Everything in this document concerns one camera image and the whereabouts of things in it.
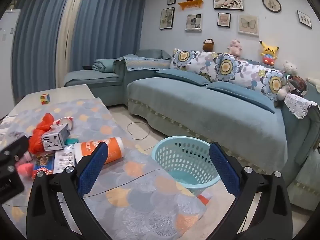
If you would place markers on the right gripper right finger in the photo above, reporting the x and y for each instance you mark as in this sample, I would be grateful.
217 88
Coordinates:
273 216

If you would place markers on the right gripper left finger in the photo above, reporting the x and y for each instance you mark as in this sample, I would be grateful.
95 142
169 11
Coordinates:
45 218

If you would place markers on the colourful snack packet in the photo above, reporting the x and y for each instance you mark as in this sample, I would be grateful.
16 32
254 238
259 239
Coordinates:
43 163

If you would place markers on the orange plastic bag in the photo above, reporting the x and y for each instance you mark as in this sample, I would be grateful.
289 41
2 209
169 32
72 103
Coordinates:
35 142

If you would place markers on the white printed leaflet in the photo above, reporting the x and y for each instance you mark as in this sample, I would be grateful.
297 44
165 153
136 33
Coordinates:
64 158

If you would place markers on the white blue milk carton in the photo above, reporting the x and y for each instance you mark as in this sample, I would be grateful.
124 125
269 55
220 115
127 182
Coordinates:
55 138

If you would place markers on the orange white cylinder container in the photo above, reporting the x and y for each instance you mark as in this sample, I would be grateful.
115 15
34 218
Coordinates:
112 149

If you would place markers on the teal item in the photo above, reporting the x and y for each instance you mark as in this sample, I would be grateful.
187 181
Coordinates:
70 141

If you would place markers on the red white paper cup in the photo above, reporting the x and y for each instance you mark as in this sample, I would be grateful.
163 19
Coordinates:
67 120

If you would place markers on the teal fabric sofa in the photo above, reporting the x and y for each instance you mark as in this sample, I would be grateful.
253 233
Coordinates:
250 126

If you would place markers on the scale pattern table cloth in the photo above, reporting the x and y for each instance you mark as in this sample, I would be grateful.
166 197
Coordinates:
133 197

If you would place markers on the white refrigerator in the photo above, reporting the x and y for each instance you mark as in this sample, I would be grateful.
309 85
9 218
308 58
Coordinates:
8 27

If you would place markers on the light blue plastic basket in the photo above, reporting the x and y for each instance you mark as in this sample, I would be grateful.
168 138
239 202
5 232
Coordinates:
187 160

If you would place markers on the multicolour puzzle cube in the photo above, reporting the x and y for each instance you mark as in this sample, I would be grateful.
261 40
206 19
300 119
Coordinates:
45 98

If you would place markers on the white lace armrest cover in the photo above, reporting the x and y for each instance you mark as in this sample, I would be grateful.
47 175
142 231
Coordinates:
299 106

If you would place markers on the doll with brown hair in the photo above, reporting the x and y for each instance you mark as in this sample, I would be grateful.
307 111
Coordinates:
294 85

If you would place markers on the floral pillow right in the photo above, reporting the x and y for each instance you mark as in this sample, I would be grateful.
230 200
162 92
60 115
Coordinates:
272 80

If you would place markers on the floral pillow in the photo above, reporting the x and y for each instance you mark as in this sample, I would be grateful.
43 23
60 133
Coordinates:
231 69
272 80
199 62

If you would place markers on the white bear plush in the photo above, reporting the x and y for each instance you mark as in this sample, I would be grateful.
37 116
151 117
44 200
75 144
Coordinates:
290 68

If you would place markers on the floral pillow middle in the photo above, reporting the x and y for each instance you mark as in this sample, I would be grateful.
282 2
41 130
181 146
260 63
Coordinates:
231 69

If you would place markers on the folded teal blanket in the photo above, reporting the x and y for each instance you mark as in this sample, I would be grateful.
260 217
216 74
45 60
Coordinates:
104 65

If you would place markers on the yellow pikachu plush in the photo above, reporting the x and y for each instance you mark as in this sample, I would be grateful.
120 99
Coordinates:
269 53

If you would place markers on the floral pillow left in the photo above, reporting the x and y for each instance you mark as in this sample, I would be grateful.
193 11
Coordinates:
199 62

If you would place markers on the pink pig plush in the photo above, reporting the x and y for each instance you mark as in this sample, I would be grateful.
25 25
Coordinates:
235 48

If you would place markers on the blue curtain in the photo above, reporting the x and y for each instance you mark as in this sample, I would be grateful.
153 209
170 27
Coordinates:
55 37

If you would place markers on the collage canvas picture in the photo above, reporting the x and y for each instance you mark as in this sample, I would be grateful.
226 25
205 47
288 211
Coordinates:
194 22

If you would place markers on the butterfly picture frame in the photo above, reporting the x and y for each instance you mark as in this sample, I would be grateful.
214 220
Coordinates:
248 24

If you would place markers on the small pink picture frame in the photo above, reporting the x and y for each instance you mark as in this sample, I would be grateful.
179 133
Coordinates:
224 19

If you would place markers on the small right picture frame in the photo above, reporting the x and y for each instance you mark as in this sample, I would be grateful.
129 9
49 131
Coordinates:
304 19

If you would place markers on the round black wall frame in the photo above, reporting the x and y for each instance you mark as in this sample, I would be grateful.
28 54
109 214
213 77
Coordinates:
272 5

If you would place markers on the tall black picture frame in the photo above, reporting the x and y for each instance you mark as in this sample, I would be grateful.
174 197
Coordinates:
167 18

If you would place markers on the orange wall shelf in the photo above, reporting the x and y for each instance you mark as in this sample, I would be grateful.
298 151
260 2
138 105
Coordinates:
191 4

